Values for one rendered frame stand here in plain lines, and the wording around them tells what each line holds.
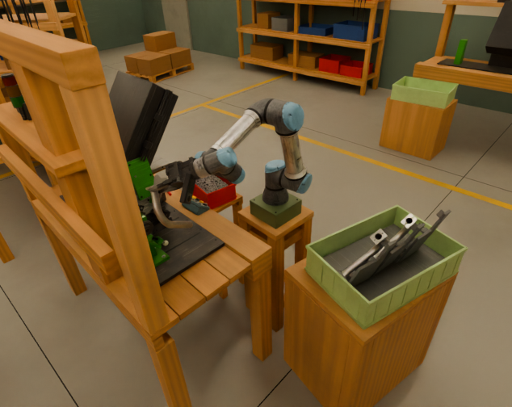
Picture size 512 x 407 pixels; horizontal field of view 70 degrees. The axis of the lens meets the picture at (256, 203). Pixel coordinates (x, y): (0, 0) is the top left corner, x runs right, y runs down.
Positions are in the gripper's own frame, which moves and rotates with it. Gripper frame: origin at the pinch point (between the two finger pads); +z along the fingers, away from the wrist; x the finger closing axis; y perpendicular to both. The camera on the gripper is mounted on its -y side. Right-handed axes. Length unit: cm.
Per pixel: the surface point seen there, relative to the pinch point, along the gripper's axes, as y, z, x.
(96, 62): 15, -26, 54
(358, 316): -68, -55, -46
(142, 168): 27.8, 25.6, -31.6
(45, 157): 16.9, 23.5, 27.2
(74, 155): 14.9, 14.2, 23.4
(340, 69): 286, -93, -491
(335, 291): -55, -48, -51
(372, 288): -59, -63, -58
